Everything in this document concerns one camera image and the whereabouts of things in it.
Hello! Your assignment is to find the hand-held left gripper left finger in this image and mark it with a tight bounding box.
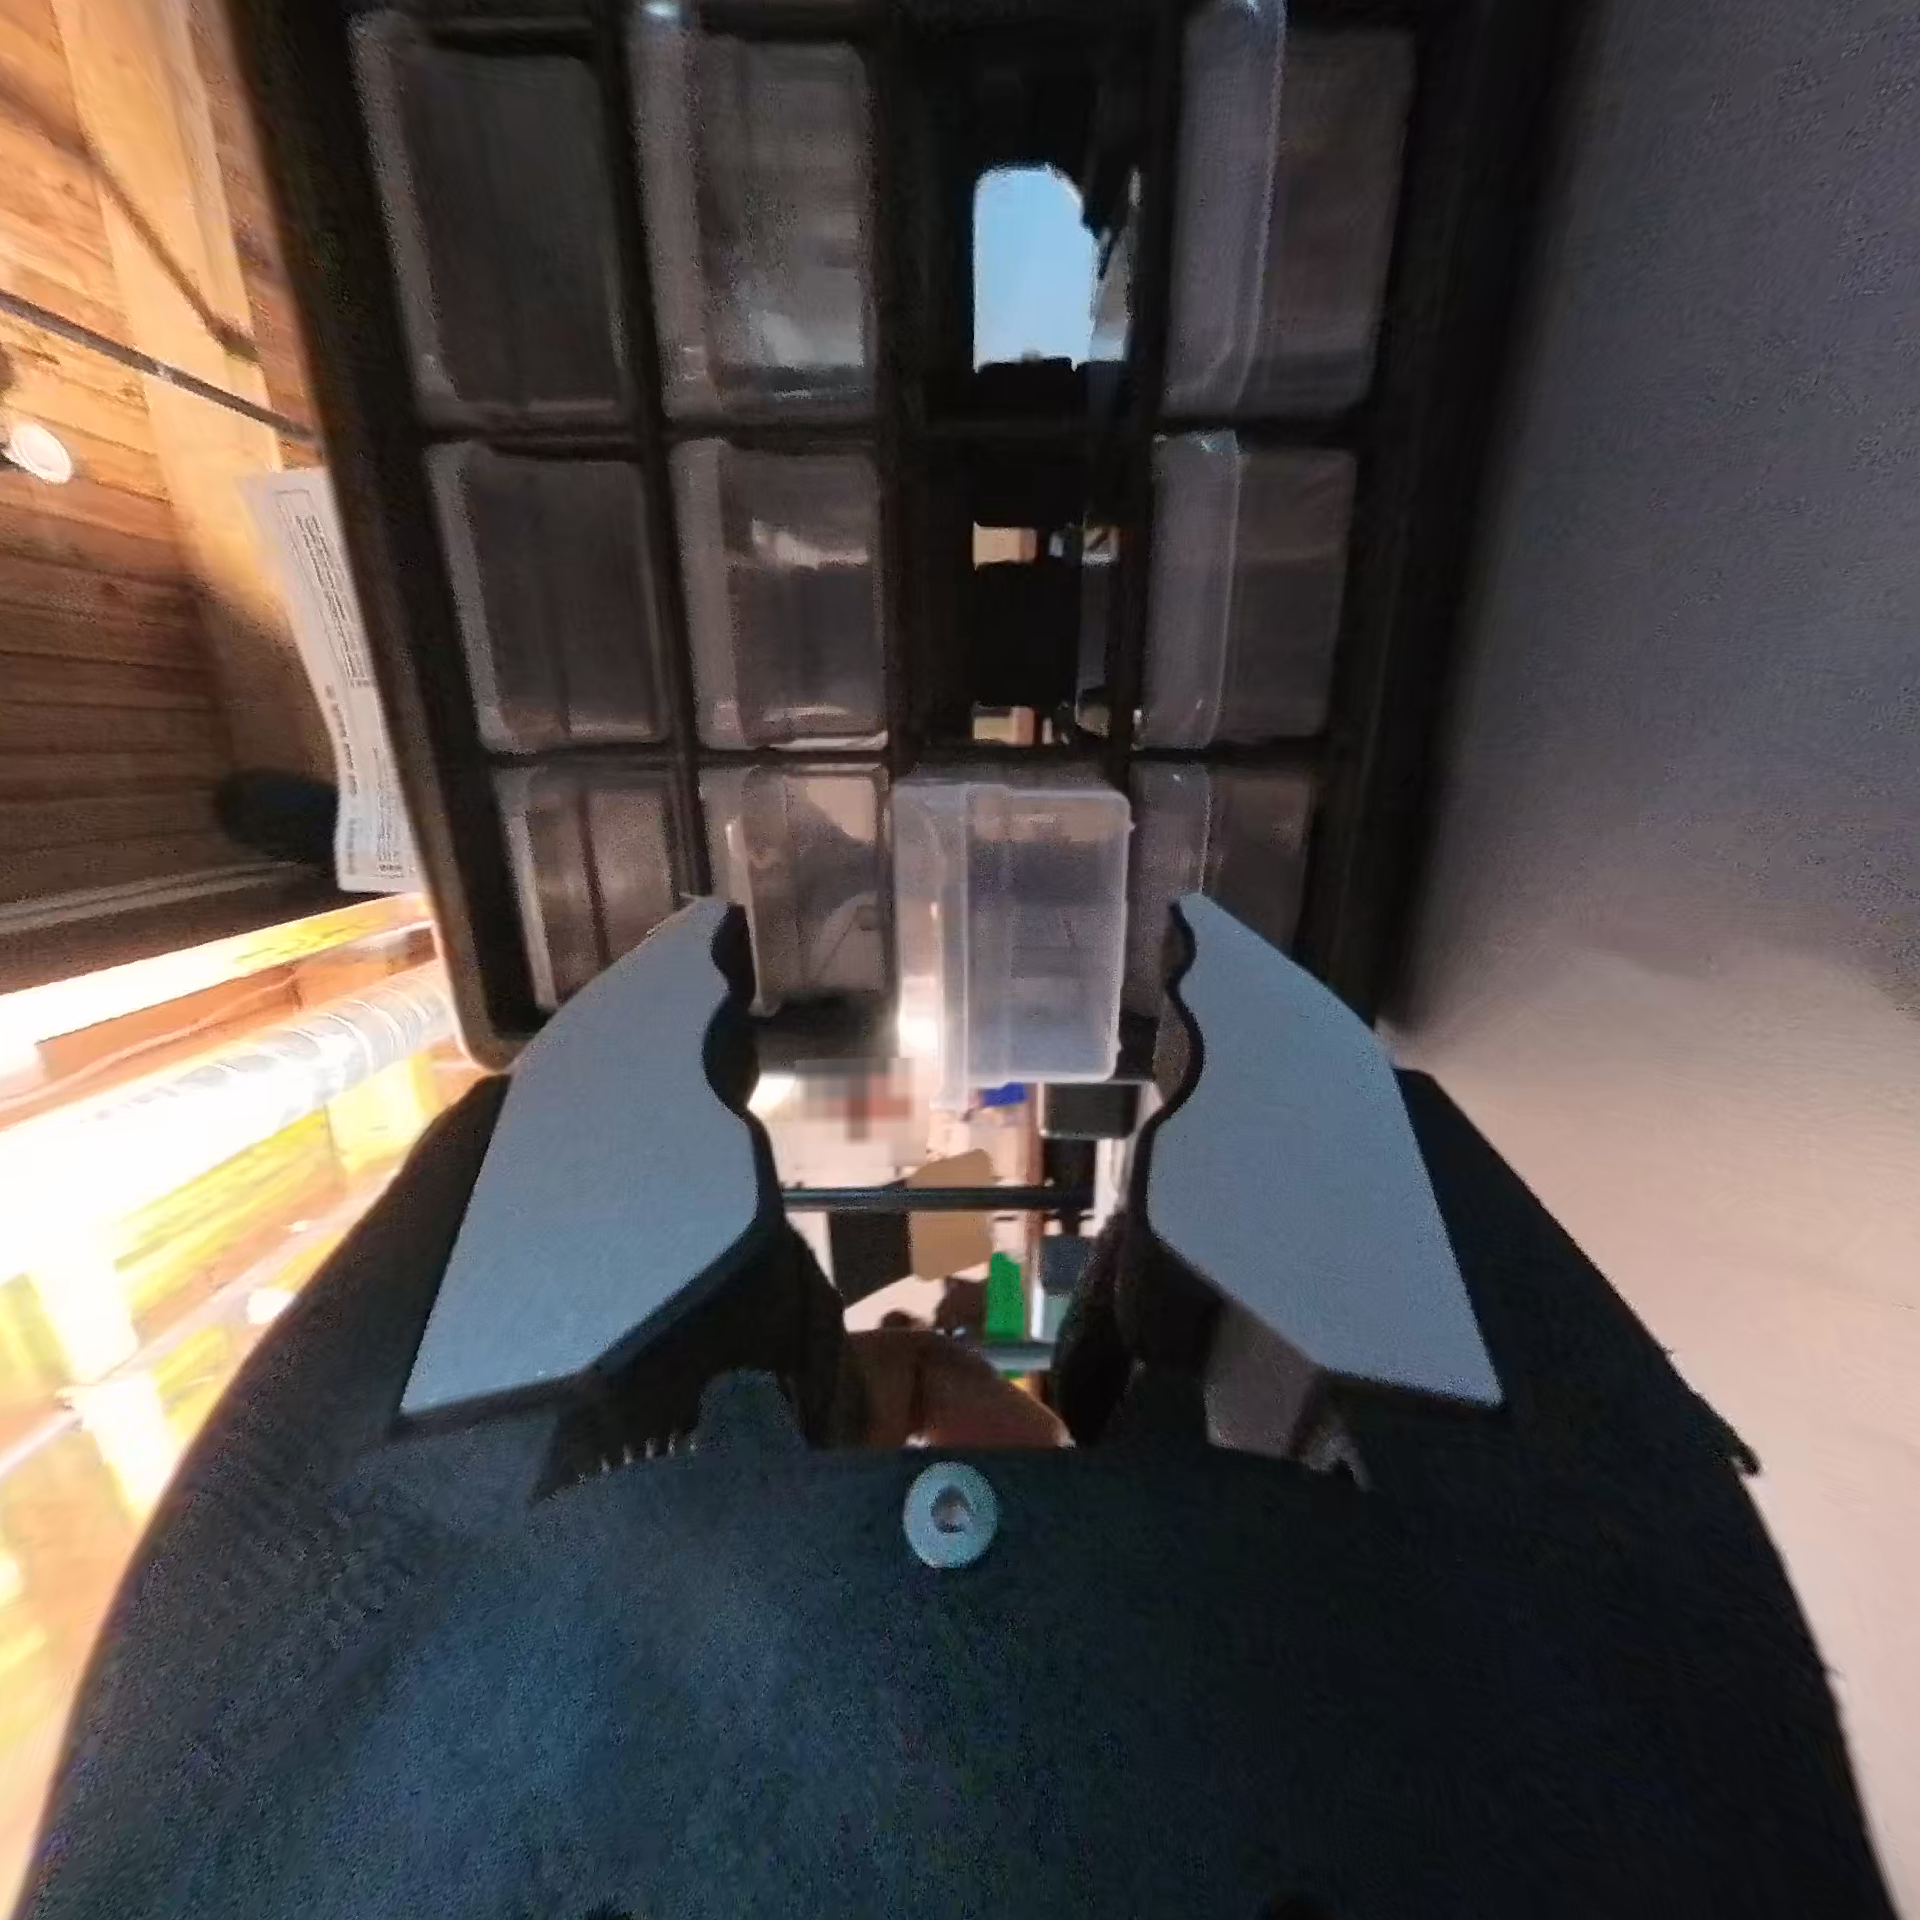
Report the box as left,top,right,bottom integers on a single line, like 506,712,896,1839
394,894,788,1425

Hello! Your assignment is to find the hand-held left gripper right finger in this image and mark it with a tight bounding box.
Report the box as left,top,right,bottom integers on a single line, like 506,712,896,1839
1129,894,1507,1460

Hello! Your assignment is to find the clear plastic drawer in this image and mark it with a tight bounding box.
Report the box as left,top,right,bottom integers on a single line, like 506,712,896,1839
892,779,1134,1090

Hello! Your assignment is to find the black drawer cabinet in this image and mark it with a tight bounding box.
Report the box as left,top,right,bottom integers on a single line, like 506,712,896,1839
246,0,1576,1069

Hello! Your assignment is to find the set of clear cabinet drawers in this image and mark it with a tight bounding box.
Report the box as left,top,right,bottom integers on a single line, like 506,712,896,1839
347,0,1419,1023

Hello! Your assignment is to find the black metal rod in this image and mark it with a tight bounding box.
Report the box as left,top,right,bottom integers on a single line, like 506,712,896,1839
779,1186,1088,1216

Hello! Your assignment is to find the cardboard box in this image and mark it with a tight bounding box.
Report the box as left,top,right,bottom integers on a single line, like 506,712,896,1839
906,1147,999,1285

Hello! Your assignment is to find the storage shelf rack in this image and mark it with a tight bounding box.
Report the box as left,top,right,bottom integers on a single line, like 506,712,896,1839
0,891,496,1503

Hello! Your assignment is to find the white paper sheet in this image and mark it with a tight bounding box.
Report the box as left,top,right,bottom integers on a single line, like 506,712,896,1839
239,466,429,898

